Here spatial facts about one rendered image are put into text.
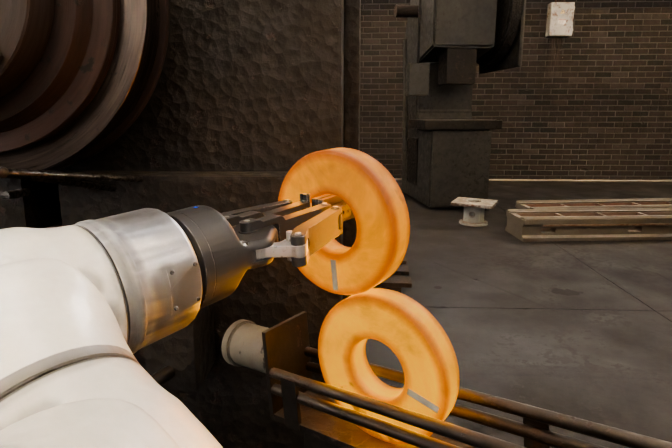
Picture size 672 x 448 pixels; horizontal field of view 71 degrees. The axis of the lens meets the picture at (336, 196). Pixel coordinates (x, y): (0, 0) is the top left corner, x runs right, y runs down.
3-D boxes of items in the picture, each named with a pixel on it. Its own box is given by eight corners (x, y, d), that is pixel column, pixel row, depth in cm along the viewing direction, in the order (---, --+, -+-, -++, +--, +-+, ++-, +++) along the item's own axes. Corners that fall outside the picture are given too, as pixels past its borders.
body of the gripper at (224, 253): (143, 300, 37) (233, 264, 44) (212, 329, 32) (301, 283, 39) (131, 208, 36) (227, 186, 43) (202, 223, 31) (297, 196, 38)
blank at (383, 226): (289, 148, 55) (268, 152, 52) (407, 144, 45) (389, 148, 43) (302, 275, 58) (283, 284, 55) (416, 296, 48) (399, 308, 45)
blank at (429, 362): (324, 378, 57) (306, 391, 54) (347, 264, 52) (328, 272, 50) (440, 458, 48) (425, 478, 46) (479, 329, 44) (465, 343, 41)
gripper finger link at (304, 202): (231, 265, 39) (219, 262, 40) (314, 231, 48) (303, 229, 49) (227, 220, 38) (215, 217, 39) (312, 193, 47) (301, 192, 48)
